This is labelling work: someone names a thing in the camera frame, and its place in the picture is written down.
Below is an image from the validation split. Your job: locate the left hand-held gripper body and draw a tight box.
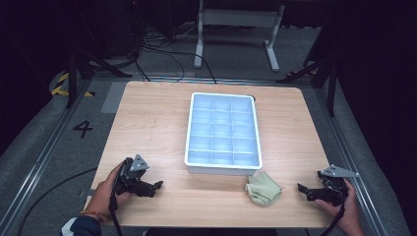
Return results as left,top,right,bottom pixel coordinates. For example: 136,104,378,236
113,153,156,199

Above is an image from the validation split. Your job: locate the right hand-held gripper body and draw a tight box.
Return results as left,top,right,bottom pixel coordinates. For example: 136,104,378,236
316,164,360,207

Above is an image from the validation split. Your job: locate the person's right hand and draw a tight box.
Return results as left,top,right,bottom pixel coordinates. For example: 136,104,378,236
314,178,366,236

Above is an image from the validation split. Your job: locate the person's left hand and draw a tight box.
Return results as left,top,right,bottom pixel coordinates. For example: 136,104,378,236
85,161,133,220

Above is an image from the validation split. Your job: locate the green folded cloth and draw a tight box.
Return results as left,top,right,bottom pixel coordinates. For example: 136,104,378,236
244,170,283,207

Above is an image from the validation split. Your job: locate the white compartment tray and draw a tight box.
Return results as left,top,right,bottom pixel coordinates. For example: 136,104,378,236
184,91,264,176

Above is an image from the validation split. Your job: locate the grey floor tape patch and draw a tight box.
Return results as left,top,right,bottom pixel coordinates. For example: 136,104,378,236
100,81,128,115

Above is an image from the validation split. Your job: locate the black metal stand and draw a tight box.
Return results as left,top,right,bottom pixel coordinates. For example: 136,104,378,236
64,45,133,110
275,55,339,118

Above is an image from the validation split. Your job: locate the yellow black hazard tape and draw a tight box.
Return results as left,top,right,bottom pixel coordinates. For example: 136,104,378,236
49,72,96,98

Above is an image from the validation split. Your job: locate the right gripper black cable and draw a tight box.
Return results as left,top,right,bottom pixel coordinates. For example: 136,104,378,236
324,196,347,236

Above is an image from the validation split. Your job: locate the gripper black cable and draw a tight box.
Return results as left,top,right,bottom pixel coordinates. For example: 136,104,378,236
108,193,124,236
324,196,347,236

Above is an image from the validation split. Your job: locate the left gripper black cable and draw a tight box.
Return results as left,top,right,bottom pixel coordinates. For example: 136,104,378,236
108,193,124,236

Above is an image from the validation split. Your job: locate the orange bracelet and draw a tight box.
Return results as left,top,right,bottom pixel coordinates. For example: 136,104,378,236
79,209,108,221

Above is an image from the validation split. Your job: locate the black floor cable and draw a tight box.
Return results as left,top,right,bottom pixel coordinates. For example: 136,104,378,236
17,166,98,236

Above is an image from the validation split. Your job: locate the bundle of black floor cables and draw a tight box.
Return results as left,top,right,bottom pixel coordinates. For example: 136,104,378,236
132,28,218,85

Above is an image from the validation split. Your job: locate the white metal desk frame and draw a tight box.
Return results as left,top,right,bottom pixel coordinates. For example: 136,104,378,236
193,0,286,73

